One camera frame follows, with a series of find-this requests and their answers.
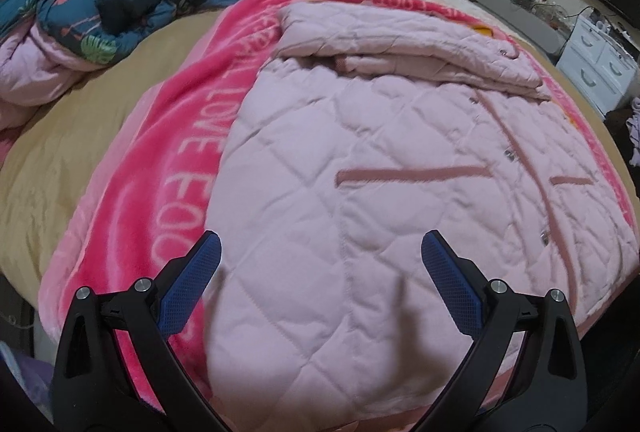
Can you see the dark clothes heap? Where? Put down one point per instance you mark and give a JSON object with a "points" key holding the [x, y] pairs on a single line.
{"points": [[622, 126]]}

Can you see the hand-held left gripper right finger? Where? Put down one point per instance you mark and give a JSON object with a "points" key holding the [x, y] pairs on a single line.
{"points": [[450, 287]]}

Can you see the pink quilted jacket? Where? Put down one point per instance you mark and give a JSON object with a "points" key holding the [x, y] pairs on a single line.
{"points": [[350, 161]]}

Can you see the pink printed blanket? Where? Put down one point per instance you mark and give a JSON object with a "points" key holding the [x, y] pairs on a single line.
{"points": [[170, 111]]}

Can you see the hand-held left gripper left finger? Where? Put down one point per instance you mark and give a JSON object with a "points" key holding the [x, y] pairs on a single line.
{"points": [[192, 284]]}

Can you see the grey wall shelf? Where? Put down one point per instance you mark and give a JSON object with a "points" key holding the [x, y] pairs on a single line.
{"points": [[515, 11]]}

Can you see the bed with tan sheet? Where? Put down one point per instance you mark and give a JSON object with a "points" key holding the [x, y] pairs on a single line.
{"points": [[75, 136]]}

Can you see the white drawer cabinet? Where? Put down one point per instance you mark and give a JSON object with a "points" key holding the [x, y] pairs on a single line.
{"points": [[595, 61]]}

